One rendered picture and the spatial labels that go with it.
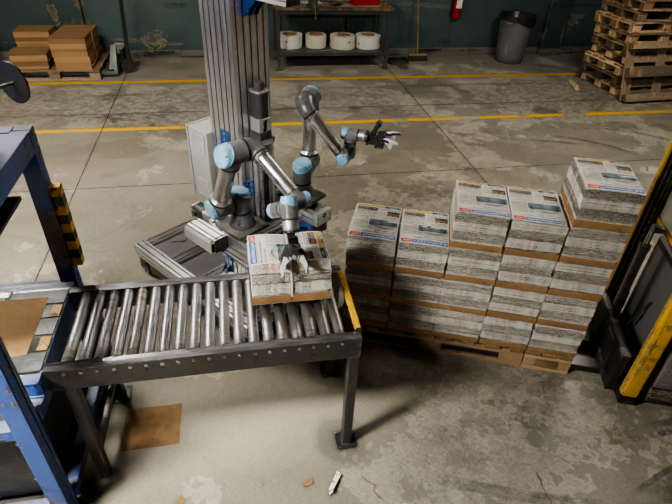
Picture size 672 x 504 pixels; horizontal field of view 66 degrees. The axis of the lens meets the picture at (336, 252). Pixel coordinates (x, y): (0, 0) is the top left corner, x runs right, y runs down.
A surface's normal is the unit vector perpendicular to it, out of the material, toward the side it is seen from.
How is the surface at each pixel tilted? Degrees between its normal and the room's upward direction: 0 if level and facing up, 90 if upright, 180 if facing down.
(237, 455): 0
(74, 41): 89
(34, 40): 91
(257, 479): 0
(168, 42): 90
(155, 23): 90
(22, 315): 0
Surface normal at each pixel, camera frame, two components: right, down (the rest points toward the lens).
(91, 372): 0.18, 0.59
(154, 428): 0.04, -0.81
